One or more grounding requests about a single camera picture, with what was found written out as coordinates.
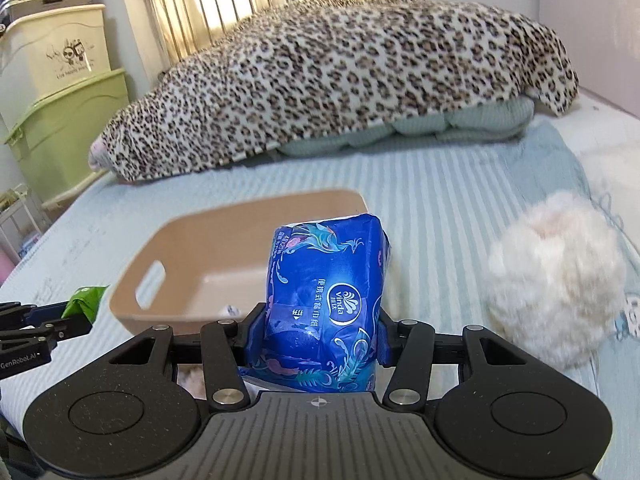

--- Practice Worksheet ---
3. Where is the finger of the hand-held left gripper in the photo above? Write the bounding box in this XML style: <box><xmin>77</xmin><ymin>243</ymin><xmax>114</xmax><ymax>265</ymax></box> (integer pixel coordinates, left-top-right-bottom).
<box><xmin>0</xmin><ymin>319</ymin><xmax>94</xmax><ymax>352</ymax></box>
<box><xmin>0</xmin><ymin>302</ymin><xmax>76</xmax><ymax>330</ymax></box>

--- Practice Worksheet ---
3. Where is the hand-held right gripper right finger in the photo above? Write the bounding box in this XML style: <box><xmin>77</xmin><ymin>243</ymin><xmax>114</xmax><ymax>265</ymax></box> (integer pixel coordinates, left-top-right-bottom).
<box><xmin>375</xmin><ymin>310</ymin><xmax>507</xmax><ymax>407</ymax></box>

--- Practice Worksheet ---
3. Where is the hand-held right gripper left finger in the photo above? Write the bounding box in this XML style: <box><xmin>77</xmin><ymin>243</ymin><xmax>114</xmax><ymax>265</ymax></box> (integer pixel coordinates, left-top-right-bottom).
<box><xmin>107</xmin><ymin>304</ymin><xmax>267</xmax><ymax>411</ymax></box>

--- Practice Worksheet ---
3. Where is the green packet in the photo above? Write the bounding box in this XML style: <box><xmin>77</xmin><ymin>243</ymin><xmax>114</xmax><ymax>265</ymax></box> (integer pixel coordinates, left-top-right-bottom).
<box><xmin>61</xmin><ymin>285</ymin><xmax>112</xmax><ymax>325</ymax></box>

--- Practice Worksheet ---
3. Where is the blue tissue pack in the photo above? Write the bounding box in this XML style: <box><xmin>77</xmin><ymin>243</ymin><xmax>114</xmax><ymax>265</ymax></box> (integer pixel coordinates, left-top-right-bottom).
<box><xmin>239</xmin><ymin>212</ymin><xmax>392</xmax><ymax>394</ymax></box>

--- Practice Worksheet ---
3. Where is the beige plastic basket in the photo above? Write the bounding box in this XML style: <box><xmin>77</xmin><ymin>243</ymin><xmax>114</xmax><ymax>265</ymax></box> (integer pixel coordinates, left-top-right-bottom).
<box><xmin>108</xmin><ymin>188</ymin><xmax>370</xmax><ymax>336</ymax></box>

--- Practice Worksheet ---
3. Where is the green plastic storage box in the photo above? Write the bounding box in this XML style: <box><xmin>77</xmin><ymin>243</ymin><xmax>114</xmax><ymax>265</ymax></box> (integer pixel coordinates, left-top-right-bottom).
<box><xmin>5</xmin><ymin>67</ymin><xmax>132</xmax><ymax>206</ymax></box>

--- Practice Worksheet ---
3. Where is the white fluffy plush toy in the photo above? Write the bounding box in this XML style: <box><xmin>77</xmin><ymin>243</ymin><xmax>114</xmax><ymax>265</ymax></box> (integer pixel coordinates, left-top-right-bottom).
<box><xmin>487</xmin><ymin>190</ymin><xmax>628</xmax><ymax>372</ymax></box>

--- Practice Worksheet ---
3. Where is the pale green quilt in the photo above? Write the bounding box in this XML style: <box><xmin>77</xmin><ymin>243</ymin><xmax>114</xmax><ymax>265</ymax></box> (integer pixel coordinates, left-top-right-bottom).
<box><xmin>277</xmin><ymin>95</ymin><xmax>536</xmax><ymax>157</ymax></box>

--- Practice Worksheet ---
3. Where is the leopard print blanket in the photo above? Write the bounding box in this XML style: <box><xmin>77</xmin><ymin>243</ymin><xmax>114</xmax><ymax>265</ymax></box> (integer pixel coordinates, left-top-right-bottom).
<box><xmin>89</xmin><ymin>0</ymin><xmax>581</xmax><ymax>183</ymax></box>

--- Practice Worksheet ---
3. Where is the beige plastic storage box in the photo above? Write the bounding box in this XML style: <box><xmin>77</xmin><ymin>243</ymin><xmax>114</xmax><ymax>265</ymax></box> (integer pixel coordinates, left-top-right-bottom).
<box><xmin>0</xmin><ymin>3</ymin><xmax>113</xmax><ymax>128</ymax></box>

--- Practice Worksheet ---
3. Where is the white printed bed sheet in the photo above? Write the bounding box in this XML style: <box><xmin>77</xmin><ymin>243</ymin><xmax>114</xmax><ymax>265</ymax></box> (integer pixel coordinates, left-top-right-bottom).
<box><xmin>565</xmin><ymin>85</ymin><xmax>640</xmax><ymax>341</ymax></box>

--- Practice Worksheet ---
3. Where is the metal bed headboard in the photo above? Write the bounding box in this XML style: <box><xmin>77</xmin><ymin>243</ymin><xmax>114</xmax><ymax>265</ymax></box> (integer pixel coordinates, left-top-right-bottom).
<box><xmin>130</xmin><ymin>0</ymin><xmax>426</xmax><ymax>68</ymax></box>

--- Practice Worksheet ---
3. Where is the white wire rack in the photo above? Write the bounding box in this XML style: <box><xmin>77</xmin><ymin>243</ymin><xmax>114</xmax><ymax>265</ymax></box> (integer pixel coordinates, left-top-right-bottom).
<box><xmin>0</xmin><ymin>185</ymin><xmax>51</xmax><ymax>263</ymax></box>

